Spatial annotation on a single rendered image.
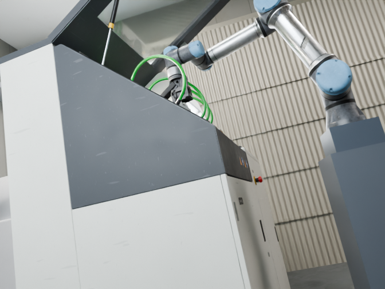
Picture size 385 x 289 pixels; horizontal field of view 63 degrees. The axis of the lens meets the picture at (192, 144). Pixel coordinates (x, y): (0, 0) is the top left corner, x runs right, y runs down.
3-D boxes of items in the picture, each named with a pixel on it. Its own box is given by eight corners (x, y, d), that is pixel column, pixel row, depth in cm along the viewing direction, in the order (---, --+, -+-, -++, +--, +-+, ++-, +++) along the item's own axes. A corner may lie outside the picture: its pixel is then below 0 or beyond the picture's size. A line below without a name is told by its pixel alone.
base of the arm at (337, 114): (360, 127, 133) (353, 105, 135) (373, 117, 118) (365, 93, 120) (323, 135, 135) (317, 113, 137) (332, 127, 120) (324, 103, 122)
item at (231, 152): (228, 174, 102) (217, 127, 106) (215, 177, 104) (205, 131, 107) (252, 181, 161) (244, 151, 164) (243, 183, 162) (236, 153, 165)
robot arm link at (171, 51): (174, 42, 146) (158, 49, 149) (179, 63, 144) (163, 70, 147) (182, 48, 153) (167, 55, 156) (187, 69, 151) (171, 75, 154)
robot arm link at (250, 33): (285, 8, 148) (196, 59, 165) (281, -5, 138) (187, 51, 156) (295, 28, 145) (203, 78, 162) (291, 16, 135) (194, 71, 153)
